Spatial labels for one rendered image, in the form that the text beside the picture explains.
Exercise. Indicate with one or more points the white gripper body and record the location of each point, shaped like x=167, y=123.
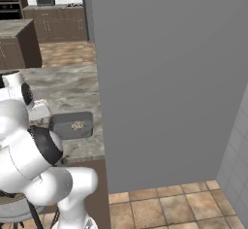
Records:
x=40, y=110

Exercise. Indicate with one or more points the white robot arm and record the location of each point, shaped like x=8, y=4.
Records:
x=22, y=161

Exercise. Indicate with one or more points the grey tupperware container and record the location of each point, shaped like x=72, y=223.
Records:
x=66, y=132

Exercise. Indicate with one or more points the grey fridge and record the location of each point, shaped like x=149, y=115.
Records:
x=168, y=77

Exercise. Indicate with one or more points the pale dumpling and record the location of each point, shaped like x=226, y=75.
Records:
x=77, y=125

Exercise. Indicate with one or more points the brown kitchen island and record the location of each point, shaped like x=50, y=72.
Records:
x=19, y=45

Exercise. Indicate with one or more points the brown base cupboard run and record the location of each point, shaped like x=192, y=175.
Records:
x=58, y=26

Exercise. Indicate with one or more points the brown counter cabinet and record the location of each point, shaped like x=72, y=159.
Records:
x=97, y=194

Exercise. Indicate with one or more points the grey stool with black legs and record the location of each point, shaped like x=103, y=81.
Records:
x=13, y=208

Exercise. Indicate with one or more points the black built-in oven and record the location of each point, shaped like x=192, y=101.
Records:
x=9, y=11

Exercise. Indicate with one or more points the black hob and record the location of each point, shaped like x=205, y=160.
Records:
x=75, y=4

